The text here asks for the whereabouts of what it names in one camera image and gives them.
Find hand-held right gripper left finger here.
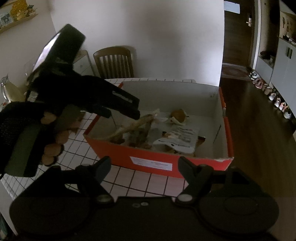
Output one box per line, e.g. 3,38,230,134
44,156,115,205

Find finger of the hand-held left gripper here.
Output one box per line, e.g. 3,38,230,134
110,87,141,120
92,105,112,119

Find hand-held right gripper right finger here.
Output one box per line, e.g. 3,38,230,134
176,156,257,206

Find red cardboard box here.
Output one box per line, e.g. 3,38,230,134
83,80,234,179

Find clear plastic snack packet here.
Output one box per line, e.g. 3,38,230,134
153,126,201,154

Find packaged bun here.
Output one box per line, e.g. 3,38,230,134
170,109,189,126

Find person's left hand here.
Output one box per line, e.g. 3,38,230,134
0,101,80,178

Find white checked tablecloth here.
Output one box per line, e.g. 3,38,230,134
0,77,197,201

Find brown wooden chair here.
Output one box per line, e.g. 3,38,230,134
93,46,135,79

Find glass jug with yellow liquid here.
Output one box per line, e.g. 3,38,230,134
0,74,26,103

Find yellow shelf ornament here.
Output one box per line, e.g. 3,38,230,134
11,0,29,19

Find patterned door mat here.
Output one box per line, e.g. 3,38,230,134
221,65,249,79

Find row of shoes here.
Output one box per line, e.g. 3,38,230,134
248,71,292,120

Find brown entrance door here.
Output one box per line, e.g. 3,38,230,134
223,9,260,66

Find dark items on bench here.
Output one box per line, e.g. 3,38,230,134
259,50,277,61

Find white lower cabinet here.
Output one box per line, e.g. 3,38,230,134
270,38,296,98

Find wooden wall shelf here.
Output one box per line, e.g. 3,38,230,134
0,13,38,33

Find wall figure stickers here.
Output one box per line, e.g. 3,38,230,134
281,16,291,33

